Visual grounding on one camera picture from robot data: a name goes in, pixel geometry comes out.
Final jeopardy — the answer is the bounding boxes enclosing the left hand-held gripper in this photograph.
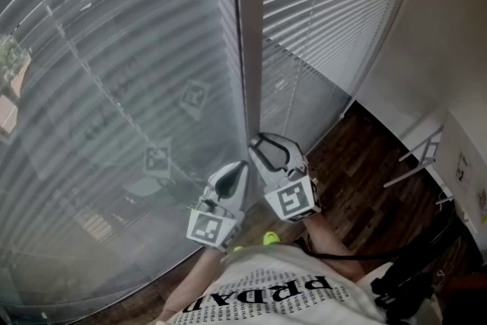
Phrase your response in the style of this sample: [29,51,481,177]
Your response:
[186,160,250,252]

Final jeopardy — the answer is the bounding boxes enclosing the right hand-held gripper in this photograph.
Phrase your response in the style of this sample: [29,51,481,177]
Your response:
[247,132,321,222]

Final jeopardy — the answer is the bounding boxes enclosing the white window blinds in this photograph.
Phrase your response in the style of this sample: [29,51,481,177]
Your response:
[0,0,252,301]
[260,0,423,104]

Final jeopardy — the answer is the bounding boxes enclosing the person's left forearm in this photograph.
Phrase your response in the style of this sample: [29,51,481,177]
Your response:
[159,247,224,323]

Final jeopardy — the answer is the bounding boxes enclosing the person's right forearm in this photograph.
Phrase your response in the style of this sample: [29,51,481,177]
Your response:
[302,212,366,282]

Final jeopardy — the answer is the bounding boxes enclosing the white printed t-shirt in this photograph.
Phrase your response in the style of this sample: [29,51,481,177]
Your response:
[155,243,442,325]

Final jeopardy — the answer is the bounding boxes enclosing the black equipment pouch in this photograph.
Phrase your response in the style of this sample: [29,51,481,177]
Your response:
[371,254,473,320]

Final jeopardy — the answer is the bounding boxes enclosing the white table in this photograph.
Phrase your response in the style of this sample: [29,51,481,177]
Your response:
[383,110,487,235]

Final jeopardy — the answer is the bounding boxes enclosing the white paper label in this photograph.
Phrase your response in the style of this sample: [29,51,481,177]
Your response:
[456,151,473,183]

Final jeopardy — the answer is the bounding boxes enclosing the thick black cable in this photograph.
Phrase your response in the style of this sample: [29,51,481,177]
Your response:
[294,231,404,262]

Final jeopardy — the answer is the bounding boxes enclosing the grey glass partition post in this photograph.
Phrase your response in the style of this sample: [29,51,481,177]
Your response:
[230,0,266,144]

